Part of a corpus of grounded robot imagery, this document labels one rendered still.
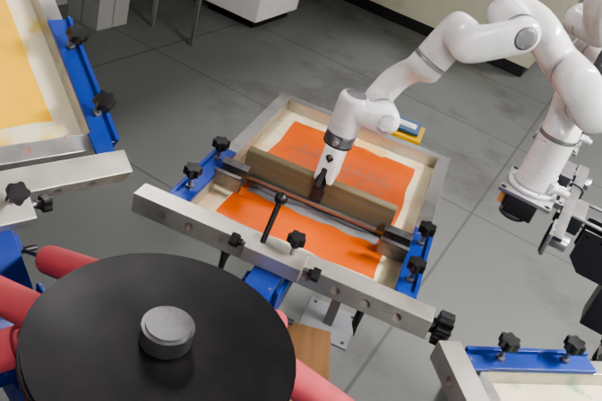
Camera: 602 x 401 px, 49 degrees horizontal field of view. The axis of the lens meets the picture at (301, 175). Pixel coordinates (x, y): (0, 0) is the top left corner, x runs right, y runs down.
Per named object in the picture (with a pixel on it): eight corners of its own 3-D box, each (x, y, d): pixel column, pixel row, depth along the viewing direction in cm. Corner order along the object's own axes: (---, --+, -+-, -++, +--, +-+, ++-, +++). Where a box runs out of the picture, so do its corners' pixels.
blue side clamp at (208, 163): (215, 164, 181) (220, 142, 177) (232, 171, 180) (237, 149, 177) (161, 217, 156) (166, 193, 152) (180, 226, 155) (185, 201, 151)
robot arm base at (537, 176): (568, 193, 178) (597, 145, 170) (560, 212, 168) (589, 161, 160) (513, 167, 182) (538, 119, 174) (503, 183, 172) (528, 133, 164)
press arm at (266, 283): (259, 268, 142) (264, 250, 139) (285, 278, 141) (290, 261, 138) (226, 317, 127) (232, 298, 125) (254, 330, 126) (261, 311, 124)
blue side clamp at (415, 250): (407, 244, 173) (417, 223, 170) (425, 251, 172) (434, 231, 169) (383, 314, 148) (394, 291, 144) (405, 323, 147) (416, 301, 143)
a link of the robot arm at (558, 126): (565, 129, 173) (595, 73, 165) (588, 156, 162) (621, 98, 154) (532, 122, 171) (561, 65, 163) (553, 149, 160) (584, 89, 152)
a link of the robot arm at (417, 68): (449, 77, 151) (387, 142, 159) (434, 54, 162) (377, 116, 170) (423, 56, 147) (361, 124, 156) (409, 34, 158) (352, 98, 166)
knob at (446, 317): (419, 322, 143) (432, 296, 139) (444, 333, 142) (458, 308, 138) (414, 345, 136) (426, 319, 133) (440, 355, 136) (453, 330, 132)
